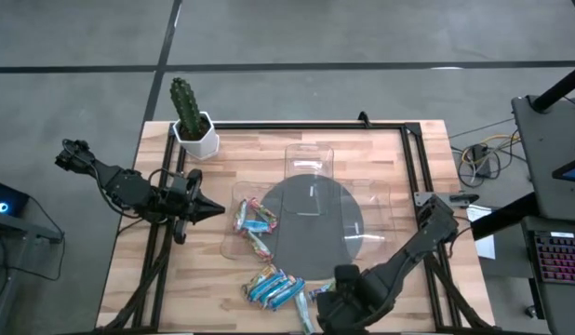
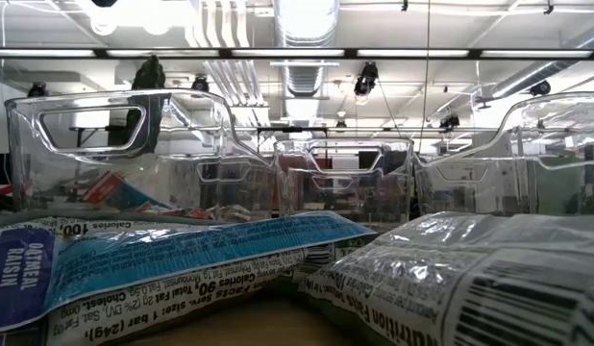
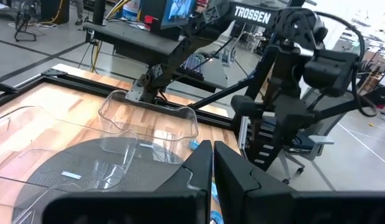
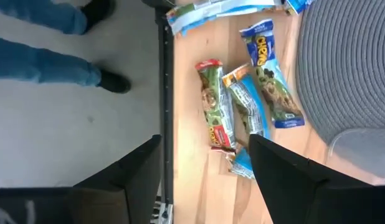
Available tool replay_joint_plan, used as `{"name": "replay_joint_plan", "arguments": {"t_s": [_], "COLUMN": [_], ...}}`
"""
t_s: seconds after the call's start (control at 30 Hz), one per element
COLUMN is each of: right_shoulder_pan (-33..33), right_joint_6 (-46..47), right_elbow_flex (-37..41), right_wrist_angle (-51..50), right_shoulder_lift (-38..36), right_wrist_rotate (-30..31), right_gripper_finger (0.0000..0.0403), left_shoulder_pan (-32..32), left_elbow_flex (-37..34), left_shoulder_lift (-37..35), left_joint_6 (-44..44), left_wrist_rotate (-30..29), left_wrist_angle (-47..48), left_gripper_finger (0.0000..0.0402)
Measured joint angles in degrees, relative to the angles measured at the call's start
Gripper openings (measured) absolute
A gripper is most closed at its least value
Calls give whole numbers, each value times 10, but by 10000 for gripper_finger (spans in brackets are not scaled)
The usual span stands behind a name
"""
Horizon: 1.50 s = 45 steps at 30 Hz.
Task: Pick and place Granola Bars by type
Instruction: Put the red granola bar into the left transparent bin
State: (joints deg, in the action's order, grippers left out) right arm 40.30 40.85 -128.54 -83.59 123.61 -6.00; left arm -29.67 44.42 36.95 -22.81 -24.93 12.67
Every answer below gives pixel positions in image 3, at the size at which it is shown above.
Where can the black floor stand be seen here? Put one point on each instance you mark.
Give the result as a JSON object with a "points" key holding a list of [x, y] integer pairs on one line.
{"points": [[25, 18]]}

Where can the black workstation desk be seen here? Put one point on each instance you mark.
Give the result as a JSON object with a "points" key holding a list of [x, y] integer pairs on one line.
{"points": [[133, 40]]}

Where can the black desk pole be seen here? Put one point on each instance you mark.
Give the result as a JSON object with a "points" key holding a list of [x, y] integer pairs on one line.
{"points": [[99, 12]]}

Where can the black box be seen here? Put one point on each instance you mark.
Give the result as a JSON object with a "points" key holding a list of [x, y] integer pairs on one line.
{"points": [[54, 11]]}

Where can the black gantry post with brace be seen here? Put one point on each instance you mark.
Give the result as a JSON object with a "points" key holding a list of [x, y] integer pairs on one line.
{"points": [[261, 77]]}

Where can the computer monitor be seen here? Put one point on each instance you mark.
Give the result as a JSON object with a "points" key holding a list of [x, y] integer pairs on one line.
{"points": [[180, 9]]}

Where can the round grey woven mat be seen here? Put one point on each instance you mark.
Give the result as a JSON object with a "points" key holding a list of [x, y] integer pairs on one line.
{"points": [[149, 174]]}

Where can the backlit keyboard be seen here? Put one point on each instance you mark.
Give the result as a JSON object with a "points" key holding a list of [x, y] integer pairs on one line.
{"points": [[195, 63]]}

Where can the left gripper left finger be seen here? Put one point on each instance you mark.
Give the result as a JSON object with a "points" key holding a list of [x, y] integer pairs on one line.
{"points": [[167, 205]]}

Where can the light blue granola bar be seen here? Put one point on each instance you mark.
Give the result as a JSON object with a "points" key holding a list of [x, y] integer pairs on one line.
{"points": [[194, 144]]}

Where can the white blue bucket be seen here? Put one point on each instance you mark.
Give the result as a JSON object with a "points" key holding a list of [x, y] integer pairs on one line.
{"points": [[131, 11]]}

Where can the black mesh office chair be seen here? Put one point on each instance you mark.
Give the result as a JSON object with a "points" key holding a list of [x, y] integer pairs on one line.
{"points": [[317, 141]]}

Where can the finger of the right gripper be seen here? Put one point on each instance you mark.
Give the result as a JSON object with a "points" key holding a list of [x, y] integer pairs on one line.
{"points": [[281, 155], [264, 155]]}

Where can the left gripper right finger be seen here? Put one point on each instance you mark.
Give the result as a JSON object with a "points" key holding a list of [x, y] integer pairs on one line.
{"points": [[258, 205]]}

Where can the small red box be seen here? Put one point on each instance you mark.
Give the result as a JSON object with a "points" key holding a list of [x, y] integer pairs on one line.
{"points": [[150, 20]]}

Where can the clear plastic bin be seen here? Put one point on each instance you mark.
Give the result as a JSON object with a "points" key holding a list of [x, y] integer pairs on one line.
{"points": [[149, 121], [40, 130]]}

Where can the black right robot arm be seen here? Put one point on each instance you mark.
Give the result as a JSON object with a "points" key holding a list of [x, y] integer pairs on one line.
{"points": [[253, 15]]}

